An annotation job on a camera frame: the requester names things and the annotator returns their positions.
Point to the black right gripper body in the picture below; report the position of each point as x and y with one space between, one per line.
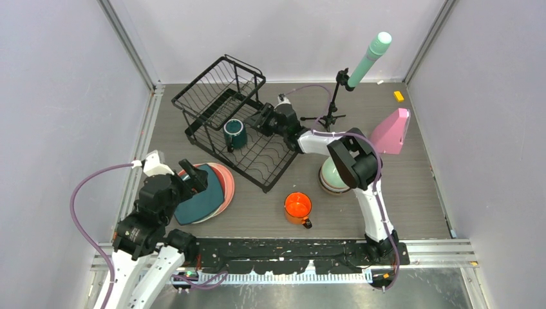
272 127

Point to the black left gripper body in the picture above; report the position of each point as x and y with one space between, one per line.
181 192

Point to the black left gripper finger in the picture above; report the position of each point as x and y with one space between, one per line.
190 180
187 167

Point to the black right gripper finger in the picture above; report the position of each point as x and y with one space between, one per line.
259 122
265 113

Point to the dark green mug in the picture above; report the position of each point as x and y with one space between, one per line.
235 134

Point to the orange mug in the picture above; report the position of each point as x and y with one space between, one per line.
297 207

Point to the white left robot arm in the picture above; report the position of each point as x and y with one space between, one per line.
145 255

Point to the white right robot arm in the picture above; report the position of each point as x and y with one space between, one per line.
356 160

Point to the teal square plate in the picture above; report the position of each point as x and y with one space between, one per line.
202 204

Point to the pink round plate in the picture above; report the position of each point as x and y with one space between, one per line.
228 185

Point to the light green bowl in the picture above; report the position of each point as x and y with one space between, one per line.
330 176

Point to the brown striped bowl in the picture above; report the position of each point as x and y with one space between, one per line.
328 189

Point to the black mini tripod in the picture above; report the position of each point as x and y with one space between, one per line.
327 118

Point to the pink wedge object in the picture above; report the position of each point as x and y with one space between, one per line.
389 136

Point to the yellow small block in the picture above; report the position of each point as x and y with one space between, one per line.
398 96

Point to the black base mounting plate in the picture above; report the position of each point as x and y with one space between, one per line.
289 256

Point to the mint green microphone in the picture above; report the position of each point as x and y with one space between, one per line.
377 48

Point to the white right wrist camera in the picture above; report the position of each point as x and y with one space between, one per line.
282 99

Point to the black wire dish rack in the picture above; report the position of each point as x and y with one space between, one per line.
218 106

